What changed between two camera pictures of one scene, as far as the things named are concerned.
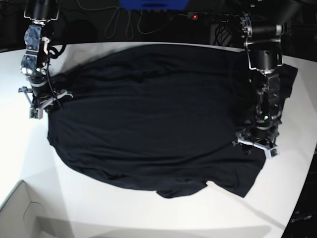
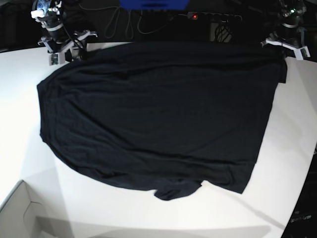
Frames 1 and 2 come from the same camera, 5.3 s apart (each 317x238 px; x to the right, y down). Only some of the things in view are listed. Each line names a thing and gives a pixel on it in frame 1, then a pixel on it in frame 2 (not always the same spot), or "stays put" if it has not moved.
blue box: (145, 5) stays put
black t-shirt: (161, 116) stays put
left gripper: (41, 94) → (60, 45)
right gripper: (263, 136) → (292, 37)
